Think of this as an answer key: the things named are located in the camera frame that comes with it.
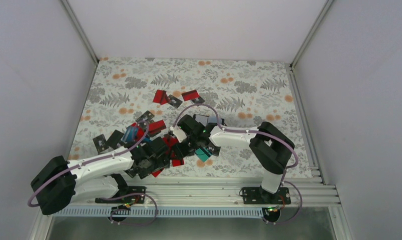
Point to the aluminium rail frame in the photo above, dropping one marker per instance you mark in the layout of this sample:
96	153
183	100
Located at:
315	213

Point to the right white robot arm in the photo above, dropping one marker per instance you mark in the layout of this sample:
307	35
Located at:
268	144

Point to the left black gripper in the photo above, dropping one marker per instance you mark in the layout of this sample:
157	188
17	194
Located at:
160	162

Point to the floral patterned table mat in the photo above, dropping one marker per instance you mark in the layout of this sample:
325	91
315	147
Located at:
244	93

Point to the blue grey cable duct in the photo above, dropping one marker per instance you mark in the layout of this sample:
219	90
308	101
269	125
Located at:
163	212

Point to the small black card top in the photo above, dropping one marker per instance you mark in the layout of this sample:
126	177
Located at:
198	100

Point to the teal card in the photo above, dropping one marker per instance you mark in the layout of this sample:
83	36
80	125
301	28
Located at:
203	154

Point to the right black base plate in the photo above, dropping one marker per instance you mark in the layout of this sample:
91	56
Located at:
259	196

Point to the black VIP card left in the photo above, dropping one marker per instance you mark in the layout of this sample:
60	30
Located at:
100	143

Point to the black vip card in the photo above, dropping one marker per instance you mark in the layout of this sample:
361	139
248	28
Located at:
100	143
214	150

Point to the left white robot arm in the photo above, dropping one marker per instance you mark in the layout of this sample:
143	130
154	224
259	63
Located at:
61	182

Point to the red card far left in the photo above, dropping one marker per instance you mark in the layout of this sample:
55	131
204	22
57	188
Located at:
161	97

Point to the red black-stripe card top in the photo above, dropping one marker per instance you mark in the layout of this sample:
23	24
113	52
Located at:
189	95

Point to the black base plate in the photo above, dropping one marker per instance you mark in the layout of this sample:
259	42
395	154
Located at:
121	198
259	196

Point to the black card holder wallet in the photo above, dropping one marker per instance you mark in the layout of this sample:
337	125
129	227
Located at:
205	120

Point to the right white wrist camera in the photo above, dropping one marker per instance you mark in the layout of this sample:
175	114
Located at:
179	134

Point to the blue card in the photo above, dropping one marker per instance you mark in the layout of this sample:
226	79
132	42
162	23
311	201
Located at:
130	134

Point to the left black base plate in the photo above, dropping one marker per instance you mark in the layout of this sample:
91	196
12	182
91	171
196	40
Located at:
121	198

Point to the black card near top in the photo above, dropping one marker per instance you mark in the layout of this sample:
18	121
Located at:
174	101

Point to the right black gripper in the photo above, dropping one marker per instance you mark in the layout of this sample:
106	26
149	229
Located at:
179	152

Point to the black VIP card right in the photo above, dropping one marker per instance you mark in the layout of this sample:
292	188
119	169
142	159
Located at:
214	150

